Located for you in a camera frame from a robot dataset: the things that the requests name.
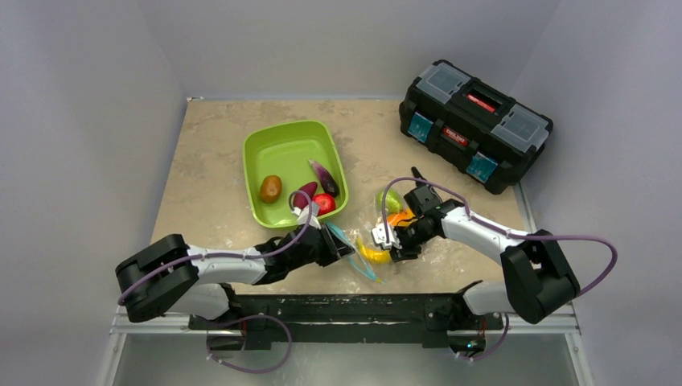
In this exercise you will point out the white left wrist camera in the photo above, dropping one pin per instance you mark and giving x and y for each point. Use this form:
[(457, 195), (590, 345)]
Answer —
[(307, 215)]

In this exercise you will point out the clear zip top bag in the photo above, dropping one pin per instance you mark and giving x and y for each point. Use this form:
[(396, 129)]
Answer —
[(361, 266)]

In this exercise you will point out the purple fake eggplant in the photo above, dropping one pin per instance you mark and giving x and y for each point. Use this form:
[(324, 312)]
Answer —
[(326, 181)]

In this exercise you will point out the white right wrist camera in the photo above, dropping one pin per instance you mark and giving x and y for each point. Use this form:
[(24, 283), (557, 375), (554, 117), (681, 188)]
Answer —
[(383, 237)]

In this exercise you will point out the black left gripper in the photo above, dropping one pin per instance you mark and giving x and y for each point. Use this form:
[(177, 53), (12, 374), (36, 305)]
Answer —
[(334, 248)]

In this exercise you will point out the yellow fake banana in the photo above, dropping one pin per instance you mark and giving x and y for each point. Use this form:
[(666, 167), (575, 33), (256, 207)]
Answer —
[(374, 256)]

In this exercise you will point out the aluminium frame rail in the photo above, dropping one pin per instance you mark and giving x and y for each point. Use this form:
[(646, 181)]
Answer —
[(562, 322)]

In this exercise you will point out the orange fake mango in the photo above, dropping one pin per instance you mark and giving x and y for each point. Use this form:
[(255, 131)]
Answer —
[(401, 219)]

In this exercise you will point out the green plastic tray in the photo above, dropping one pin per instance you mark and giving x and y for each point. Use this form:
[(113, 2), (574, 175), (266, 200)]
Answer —
[(285, 151)]

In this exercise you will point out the magenta fake sweet potato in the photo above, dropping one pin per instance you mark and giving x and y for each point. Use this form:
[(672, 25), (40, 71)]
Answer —
[(304, 194)]

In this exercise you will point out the brown fake kiwi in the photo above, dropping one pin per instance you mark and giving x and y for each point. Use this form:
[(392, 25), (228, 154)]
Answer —
[(270, 189)]

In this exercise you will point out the green fake pear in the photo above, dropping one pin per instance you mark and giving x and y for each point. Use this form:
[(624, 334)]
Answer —
[(390, 202)]

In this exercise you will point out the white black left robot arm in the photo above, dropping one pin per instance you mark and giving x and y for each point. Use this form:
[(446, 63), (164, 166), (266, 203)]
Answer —
[(172, 275)]

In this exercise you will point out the black toolbox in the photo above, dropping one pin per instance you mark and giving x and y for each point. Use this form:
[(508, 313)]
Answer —
[(484, 133)]

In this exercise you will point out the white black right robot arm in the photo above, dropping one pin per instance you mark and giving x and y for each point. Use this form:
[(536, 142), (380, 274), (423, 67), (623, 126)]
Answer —
[(537, 278)]

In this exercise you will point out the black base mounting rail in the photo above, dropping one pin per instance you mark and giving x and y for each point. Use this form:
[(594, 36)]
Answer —
[(430, 320)]

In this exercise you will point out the red fake apple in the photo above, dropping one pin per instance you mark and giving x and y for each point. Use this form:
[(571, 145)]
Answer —
[(325, 203)]

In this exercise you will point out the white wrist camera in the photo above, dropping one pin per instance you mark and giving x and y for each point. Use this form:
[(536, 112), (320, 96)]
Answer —
[(307, 215), (383, 237)]

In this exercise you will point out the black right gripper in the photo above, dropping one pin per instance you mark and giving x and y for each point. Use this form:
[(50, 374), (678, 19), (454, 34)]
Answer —
[(404, 243)]

